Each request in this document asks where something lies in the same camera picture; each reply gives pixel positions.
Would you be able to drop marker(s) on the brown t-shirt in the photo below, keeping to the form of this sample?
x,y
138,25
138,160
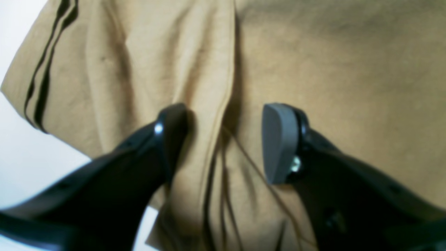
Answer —
x,y
370,75

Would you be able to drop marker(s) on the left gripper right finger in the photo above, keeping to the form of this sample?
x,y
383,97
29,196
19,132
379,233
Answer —
x,y
351,205

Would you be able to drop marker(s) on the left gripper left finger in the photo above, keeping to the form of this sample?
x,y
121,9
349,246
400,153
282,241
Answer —
x,y
99,206

